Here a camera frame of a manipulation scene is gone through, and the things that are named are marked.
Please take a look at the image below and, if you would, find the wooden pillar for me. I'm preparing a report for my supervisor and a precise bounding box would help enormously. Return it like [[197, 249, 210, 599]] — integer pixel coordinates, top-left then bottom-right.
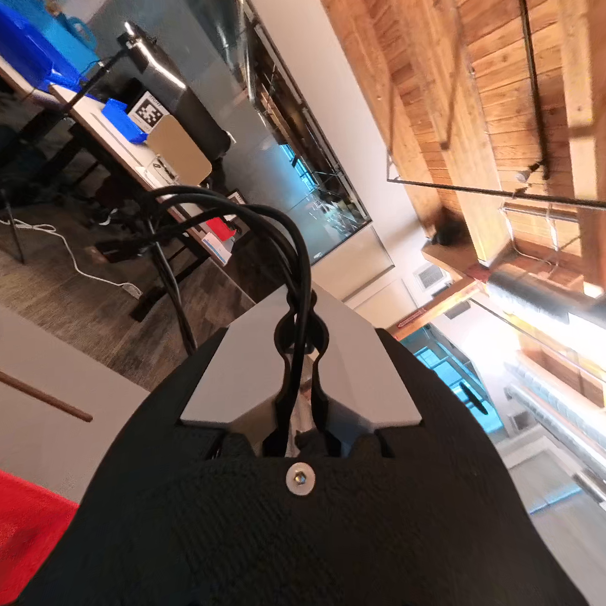
[[388, 279, 479, 342]]

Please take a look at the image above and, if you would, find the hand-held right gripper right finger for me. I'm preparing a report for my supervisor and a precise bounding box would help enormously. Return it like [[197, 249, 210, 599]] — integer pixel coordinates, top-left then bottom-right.
[[310, 283, 422, 457]]

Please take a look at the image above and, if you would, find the small red bin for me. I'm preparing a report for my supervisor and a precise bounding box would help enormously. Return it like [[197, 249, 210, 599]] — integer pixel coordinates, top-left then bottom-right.
[[204, 216, 238, 243]]

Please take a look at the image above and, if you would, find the white power cord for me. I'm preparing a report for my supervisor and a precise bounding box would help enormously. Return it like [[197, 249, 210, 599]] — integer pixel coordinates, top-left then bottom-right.
[[0, 217, 144, 300]]

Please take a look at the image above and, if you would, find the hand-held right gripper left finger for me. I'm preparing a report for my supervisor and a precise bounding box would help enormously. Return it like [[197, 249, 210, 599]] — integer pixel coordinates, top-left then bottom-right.
[[179, 294, 304, 457]]

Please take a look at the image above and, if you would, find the white and blue box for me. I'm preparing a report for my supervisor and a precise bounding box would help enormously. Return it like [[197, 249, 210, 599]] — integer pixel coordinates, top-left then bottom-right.
[[200, 235, 234, 267]]

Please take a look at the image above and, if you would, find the thick black cable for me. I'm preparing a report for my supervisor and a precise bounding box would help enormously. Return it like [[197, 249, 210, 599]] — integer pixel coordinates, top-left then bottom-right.
[[142, 185, 319, 457], [95, 204, 199, 358]]

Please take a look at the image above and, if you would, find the tan rounded board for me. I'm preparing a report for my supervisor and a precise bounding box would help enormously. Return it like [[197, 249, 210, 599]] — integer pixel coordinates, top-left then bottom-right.
[[145, 115, 213, 187]]

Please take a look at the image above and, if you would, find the silver ceiling duct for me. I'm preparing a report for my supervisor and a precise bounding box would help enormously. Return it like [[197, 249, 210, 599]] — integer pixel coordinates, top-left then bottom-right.
[[503, 360, 606, 453]]

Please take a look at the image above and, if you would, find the framed black-white marker sign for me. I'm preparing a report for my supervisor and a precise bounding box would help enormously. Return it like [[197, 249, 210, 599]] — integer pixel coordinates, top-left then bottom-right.
[[127, 90, 169, 134]]

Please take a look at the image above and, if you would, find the large blue bin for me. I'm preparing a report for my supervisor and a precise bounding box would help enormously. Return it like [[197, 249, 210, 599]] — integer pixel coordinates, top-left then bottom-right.
[[0, 5, 81, 93]]

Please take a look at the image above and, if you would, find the dark-legged work table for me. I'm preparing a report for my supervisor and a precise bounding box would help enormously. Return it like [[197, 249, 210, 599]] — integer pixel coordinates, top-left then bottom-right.
[[0, 57, 64, 266], [50, 85, 247, 323]]

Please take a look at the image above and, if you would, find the wall air vent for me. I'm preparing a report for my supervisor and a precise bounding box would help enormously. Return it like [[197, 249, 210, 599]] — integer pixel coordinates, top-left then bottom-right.
[[414, 263, 451, 293]]

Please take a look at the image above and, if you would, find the large paned window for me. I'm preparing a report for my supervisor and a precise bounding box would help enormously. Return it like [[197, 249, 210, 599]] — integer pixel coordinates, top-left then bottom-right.
[[412, 327, 505, 436]]

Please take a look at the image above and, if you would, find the light blue container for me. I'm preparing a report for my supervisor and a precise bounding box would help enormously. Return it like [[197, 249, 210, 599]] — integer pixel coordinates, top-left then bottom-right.
[[33, 0, 100, 72]]

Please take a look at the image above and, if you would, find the large red plastic bin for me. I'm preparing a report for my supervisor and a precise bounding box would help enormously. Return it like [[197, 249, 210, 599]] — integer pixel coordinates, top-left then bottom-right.
[[0, 469, 81, 606]]

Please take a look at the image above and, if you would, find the stainless steel trash can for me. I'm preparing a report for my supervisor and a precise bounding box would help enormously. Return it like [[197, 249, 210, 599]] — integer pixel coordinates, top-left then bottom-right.
[[116, 21, 234, 163]]

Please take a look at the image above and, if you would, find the small blue bin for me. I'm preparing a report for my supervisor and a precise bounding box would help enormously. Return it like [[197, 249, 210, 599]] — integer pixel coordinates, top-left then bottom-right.
[[102, 98, 149, 145]]

